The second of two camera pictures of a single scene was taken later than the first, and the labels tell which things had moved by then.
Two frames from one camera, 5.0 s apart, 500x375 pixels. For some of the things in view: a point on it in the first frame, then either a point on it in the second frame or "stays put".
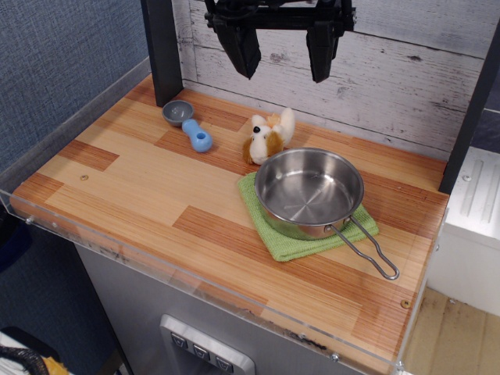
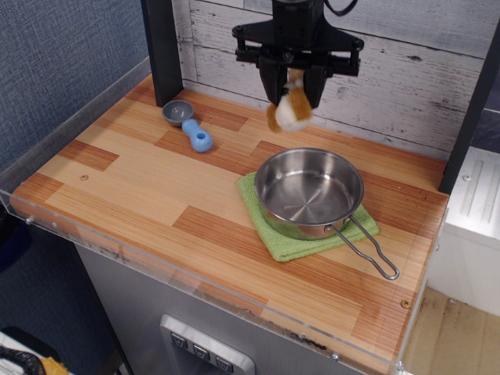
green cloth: x=285 y=247 stays put
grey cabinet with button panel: x=165 y=329 stays put
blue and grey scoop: x=180 y=113 stays put
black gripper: x=235 y=22 -> x=298 y=32
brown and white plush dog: x=269 y=136 -> x=293 y=112
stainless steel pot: x=306 y=193 stays put
